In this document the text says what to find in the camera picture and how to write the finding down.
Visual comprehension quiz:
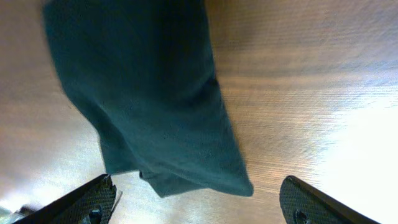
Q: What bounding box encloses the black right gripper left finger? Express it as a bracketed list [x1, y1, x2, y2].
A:
[14, 174, 117, 224]

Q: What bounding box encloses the black Nike t-shirt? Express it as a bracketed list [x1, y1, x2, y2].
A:
[42, 0, 254, 197]

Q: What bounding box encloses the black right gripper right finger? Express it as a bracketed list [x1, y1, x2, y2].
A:
[279, 175, 378, 224]

